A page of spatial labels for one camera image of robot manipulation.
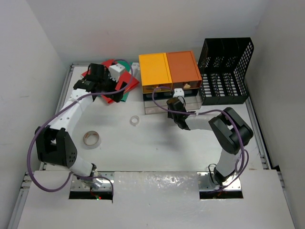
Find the red folder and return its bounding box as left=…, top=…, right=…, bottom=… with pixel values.
left=81, top=59, right=139, bottom=104

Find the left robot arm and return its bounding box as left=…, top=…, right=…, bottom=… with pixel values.
left=35, top=61, right=127, bottom=189

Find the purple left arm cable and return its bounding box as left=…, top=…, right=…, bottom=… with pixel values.
left=27, top=59, right=114, bottom=192

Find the black mesh file rack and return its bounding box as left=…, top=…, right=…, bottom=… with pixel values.
left=198, top=37, right=254, bottom=105

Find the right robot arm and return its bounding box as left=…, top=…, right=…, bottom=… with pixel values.
left=166, top=97, right=254, bottom=185

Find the orange drawer box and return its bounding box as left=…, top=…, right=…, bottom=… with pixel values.
left=166, top=51, right=202, bottom=90

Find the yellow drawer box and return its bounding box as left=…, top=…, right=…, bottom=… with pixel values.
left=139, top=52, right=172, bottom=94

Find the small clear tape roll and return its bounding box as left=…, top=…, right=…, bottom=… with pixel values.
left=130, top=115, right=140, bottom=126

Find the green folder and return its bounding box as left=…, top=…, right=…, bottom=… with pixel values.
left=117, top=61, right=138, bottom=102

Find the large clear tape roll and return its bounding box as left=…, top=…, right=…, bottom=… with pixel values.
left=83, top=131, right=102, bottom=149

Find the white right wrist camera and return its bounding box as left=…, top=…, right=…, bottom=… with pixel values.
left=173, top=88, right=184, bottom=98

